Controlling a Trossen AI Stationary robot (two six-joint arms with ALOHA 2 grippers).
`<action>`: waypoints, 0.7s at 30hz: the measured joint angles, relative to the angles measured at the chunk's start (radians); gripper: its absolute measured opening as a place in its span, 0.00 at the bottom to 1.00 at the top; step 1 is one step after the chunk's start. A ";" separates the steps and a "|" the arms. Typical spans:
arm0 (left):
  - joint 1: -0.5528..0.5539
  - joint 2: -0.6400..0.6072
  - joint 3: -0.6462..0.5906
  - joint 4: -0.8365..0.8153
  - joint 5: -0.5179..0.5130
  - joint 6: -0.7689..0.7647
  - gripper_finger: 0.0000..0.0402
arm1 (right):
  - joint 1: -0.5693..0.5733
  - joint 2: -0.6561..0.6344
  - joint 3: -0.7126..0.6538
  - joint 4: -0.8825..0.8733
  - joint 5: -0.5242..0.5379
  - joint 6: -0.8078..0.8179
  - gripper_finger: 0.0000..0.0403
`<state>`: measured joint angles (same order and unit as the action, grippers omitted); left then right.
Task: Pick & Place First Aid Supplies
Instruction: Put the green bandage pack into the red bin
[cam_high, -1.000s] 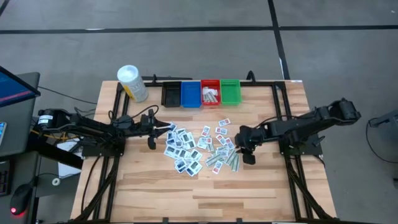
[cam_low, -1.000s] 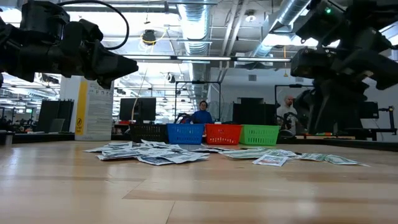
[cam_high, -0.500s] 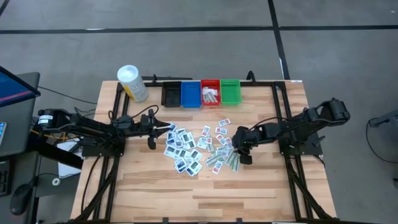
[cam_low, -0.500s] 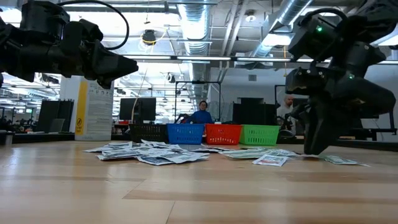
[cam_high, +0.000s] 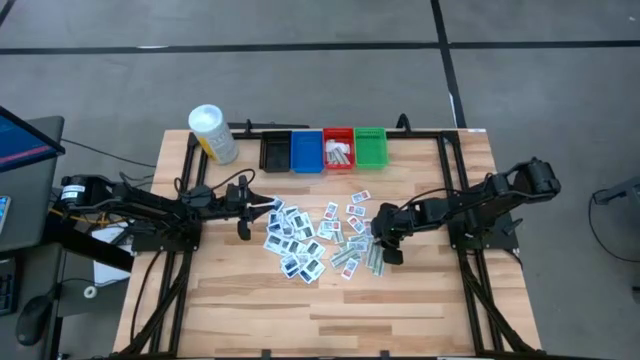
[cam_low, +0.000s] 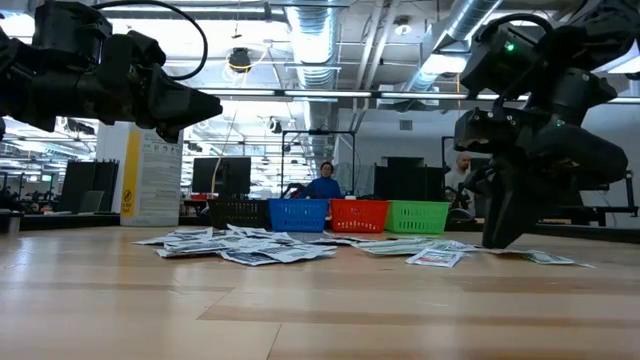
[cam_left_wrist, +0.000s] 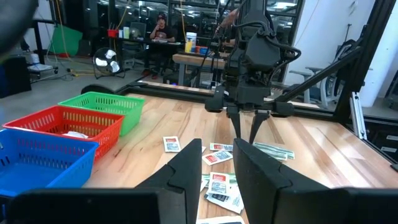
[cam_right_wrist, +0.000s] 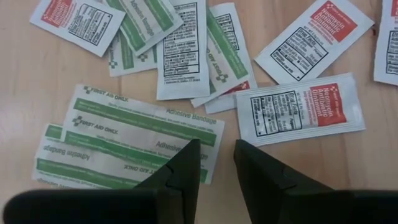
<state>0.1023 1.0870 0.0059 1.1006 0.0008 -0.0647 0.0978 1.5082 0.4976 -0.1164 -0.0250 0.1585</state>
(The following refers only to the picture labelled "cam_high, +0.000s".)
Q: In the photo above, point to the white paper sheet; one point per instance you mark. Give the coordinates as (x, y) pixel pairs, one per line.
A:
(107, 270)

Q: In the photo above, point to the black keyboard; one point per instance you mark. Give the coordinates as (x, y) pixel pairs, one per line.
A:
(6, 290)

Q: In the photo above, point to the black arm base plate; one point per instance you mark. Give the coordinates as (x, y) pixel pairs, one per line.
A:
(500, 240)
(165, 242)

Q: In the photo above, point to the red plastic bin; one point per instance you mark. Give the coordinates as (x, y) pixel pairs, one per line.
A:
(327, 135)

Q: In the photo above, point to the blue plastic bin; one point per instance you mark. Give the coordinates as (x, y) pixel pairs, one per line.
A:
(307, 150)

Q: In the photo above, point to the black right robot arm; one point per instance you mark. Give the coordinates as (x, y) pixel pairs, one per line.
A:
(450, 205)

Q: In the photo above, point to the black computer mouse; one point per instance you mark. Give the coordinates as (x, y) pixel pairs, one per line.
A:
(34, 317)

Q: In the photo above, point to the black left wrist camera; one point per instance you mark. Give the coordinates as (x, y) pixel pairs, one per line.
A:
(235, 194)

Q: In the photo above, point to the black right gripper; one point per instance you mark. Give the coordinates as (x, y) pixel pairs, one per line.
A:
(394, 222)

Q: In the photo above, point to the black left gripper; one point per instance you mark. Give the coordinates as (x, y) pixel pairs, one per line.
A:
(244, 227)

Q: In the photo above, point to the monitor with blue screen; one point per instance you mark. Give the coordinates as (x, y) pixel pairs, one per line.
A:
(25, 142)

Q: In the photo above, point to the green plastic bin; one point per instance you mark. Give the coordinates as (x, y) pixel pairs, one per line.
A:
(371, 147)

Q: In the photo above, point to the laptop with blue screen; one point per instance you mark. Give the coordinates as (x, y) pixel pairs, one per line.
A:
(30, 200)

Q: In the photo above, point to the smartphone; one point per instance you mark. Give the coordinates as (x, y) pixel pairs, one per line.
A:
(4, 215)

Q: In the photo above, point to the white wipes canister yellow stripe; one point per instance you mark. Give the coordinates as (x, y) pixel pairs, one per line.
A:
(215, 132)

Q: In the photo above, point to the white packet red print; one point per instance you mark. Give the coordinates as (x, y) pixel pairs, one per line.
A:
(334, 226)
(331, 212)
(349, 267)
(368, 227)
(356, 210)
(360, 196)
(356, 224)

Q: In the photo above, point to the black aluminium table frame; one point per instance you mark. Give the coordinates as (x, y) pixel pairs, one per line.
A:
(250, 135)

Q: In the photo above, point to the grey floor stand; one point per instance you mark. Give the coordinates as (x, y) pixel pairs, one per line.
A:
(620, 192)

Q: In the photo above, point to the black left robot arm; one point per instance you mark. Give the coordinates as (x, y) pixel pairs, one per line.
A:
(150, 206)

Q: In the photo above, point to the black plastic bin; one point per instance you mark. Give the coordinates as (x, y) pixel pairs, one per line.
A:
(276, 150)

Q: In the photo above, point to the green striped strip packet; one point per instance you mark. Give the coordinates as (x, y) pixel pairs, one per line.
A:
(334, 156)
(372, 256)
(339, 237)
(344, 156)
(345, 257)
(357, 242)
(380, 267)

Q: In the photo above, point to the white tape roll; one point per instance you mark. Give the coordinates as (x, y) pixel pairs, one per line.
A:
(85, 292)

